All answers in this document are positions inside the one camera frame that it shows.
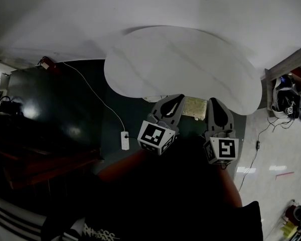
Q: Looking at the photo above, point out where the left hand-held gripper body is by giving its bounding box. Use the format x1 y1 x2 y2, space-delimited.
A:
137 112 179 156

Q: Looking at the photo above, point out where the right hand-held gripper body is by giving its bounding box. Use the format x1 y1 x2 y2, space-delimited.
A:
203 129 240 165

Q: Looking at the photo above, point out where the person's left forearm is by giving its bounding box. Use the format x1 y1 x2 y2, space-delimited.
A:
97 148 152 183

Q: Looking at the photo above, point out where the person's right forearm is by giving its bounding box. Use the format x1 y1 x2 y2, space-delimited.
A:
214 163 244 208

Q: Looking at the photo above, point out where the white power strip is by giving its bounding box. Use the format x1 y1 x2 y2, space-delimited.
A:
120 131 130 151

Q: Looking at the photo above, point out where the white curved device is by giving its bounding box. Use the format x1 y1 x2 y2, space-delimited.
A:
271 77 301 118

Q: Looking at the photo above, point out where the person's black shirt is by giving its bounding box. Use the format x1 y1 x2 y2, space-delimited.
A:
41 134 264 241

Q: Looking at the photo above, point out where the red floor strip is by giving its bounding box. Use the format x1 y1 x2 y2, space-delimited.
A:
275 171 295 179

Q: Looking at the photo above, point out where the grey wooden shelf desk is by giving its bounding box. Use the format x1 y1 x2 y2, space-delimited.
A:
260 47 301 111

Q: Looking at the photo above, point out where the red white appliance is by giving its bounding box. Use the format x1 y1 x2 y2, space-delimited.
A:
284 204 301 223

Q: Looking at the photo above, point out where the yellow cloth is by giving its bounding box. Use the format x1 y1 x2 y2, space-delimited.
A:
281 220 298 238

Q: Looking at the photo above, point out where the brown wooden staircase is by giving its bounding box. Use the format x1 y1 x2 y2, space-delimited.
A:
0 134 104 191

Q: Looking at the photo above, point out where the red fire extinguisher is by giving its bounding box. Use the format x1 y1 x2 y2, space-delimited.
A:
37 56 57 71

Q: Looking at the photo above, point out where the black bag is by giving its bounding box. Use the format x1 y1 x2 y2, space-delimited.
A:
0 95 24 115

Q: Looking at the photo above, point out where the black white striped mat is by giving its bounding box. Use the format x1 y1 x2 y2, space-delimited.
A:
0 191 49 241

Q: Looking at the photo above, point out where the black power adaptor cable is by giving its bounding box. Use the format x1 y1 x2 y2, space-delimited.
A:
237 120 279 192

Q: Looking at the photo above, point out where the white power cable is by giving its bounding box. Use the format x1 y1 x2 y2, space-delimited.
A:
62 61 126 133

